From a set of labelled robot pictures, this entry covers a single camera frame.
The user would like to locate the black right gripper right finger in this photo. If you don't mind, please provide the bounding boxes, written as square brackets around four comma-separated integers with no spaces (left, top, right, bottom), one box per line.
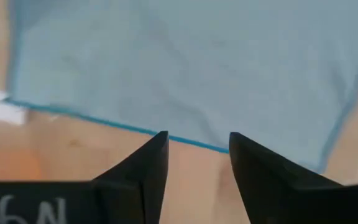
[227,131,358,224]

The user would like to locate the teal microfiber towel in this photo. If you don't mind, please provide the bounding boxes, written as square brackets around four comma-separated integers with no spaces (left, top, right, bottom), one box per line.
[0,0,358,174]

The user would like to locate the translucent orange plastic basket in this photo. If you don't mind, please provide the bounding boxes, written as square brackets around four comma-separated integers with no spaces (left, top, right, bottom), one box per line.
[0,144,42,182]

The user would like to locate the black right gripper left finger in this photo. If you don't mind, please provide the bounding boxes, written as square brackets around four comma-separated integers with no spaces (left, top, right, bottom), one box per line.
[0,130,170,224]

